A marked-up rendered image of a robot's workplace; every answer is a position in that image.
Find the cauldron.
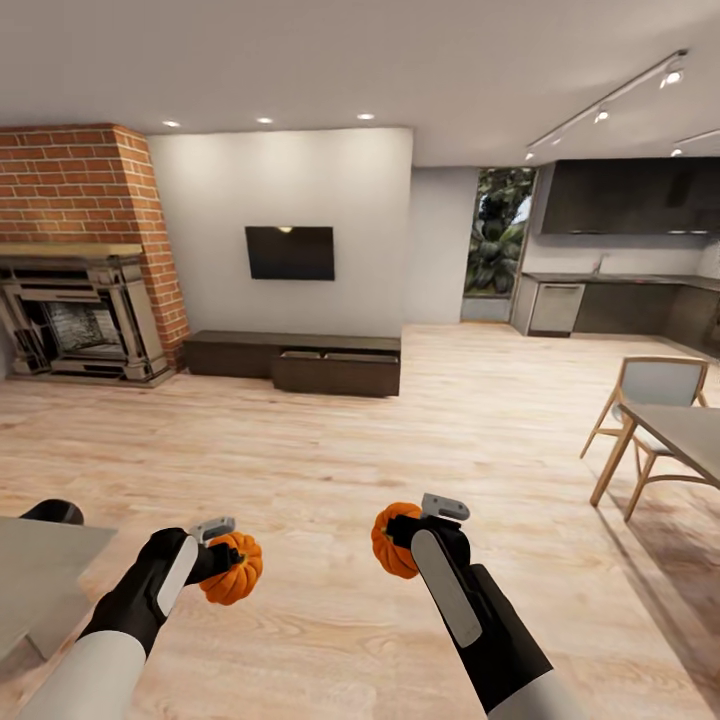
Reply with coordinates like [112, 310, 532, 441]
[20, 498, 84, 525]

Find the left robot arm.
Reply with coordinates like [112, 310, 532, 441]
[12, 516, 240, 720]

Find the pumpkin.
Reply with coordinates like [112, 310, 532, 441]
[371, 503, 421, 579]
[199, 531, 263, 607]

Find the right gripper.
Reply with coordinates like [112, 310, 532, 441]
[387, 515, 426, 549]

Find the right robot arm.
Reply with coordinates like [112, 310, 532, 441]
[387, 493, 590, 720]

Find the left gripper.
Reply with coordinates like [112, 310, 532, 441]
[185, 543, 240, 585]

